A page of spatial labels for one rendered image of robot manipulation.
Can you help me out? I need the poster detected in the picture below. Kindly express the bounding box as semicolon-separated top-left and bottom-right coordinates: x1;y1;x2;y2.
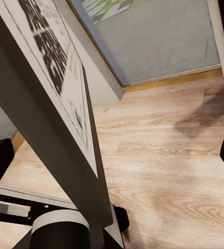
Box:
0;0;114;231

